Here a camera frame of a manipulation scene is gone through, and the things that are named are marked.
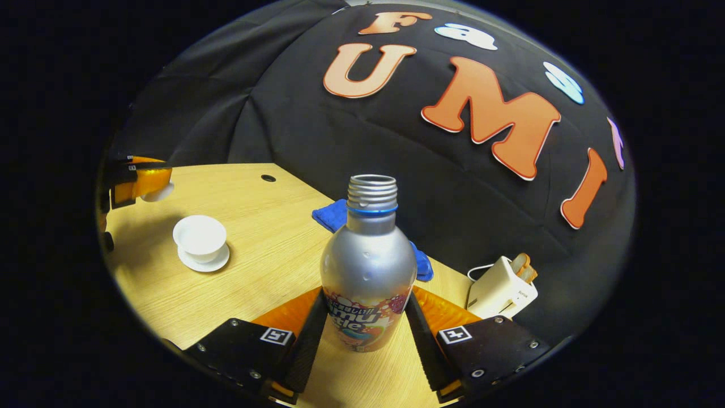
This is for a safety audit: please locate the white saucer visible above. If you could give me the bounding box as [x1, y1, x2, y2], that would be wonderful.
[177, 243, 231, 273]

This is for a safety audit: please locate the silver water bottle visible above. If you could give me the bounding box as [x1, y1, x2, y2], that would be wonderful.
[320, 174, 418, 353]

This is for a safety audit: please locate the blue cloth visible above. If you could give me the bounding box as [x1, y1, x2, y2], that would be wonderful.
[312, 198, 434, 283]

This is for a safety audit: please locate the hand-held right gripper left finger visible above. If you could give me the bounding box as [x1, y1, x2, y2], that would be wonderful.
[181, 287, 329, 406]

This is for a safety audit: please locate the white teacup lid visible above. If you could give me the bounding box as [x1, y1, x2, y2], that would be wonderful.
[140, 182, 175, 203]

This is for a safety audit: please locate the white teacup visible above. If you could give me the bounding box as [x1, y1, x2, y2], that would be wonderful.
[173, 215, 227, 263]

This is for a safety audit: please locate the white toaster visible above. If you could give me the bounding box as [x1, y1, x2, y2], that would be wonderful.
[466, 256, 539, 320]

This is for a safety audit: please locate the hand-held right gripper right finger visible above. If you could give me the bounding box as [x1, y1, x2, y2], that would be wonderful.
[404, 286, 551, 404]

